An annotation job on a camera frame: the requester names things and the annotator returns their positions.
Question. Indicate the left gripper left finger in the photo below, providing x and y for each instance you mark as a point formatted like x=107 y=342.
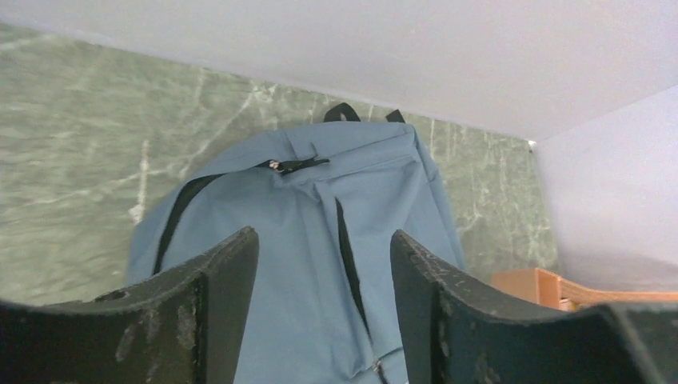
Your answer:
x=184 y=325

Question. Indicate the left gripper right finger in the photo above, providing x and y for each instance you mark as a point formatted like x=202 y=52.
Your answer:
x=457 y=329

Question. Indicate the blue-grey backpack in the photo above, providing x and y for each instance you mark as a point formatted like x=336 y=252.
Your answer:
x=325 y=200

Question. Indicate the orange plastic desk organizer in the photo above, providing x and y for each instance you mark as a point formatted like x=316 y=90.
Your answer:
x=551 y=290

